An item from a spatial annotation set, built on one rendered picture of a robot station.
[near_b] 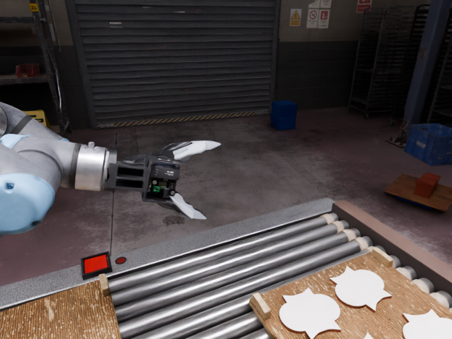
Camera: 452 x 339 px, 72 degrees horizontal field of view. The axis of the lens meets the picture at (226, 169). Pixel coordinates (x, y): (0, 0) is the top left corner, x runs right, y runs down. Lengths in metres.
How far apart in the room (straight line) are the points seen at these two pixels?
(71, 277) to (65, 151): 0.51
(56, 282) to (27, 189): 0.59
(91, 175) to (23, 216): 0.13
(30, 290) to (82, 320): 0.21
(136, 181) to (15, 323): 0.48
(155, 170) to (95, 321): 0.42
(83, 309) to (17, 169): 0.48
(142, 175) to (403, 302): 0.68
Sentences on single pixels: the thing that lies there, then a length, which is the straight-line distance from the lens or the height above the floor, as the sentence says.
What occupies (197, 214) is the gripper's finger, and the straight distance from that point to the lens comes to 0.62.
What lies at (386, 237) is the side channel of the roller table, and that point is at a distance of 1.08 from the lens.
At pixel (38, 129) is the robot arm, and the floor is 1.32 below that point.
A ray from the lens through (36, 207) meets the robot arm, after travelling 0.43.
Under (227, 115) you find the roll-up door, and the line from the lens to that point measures 5.62.
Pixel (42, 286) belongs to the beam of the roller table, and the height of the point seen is 0.91.
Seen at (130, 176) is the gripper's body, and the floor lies 1.31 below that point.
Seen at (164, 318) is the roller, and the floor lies 0.91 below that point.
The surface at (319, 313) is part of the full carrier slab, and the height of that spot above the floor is 0.95.
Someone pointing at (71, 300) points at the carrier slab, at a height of 0.94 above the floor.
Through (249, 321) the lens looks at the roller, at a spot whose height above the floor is 0.92.
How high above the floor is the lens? 1.54
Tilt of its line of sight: 25 degrees down
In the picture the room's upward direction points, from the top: straight up
